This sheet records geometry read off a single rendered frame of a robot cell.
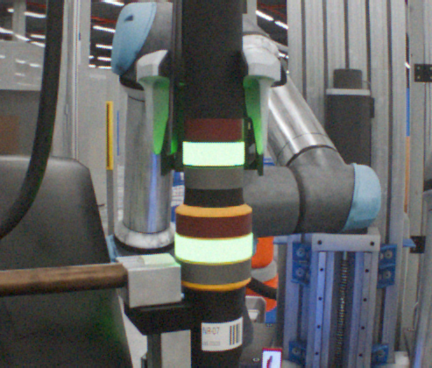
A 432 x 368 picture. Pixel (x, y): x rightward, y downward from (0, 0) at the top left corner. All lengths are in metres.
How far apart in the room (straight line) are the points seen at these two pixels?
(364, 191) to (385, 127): 0.57
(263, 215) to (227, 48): 0.30
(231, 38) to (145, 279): 0.14
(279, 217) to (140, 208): 0.43
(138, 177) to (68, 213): 0.55
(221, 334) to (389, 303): 0.95
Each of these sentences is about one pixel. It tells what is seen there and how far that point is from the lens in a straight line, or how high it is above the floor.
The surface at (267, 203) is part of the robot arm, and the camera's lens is 0.59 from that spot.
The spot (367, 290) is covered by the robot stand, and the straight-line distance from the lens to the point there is 1.16.
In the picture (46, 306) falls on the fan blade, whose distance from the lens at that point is 0.37.
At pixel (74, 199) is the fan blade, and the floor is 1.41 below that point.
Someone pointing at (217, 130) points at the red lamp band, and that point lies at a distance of 0.31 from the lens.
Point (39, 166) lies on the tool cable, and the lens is 0.30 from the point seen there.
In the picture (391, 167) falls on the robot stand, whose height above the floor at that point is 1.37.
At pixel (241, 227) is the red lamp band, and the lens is 0.32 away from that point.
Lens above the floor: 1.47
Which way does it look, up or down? 6 degrees down
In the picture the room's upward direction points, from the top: straight up
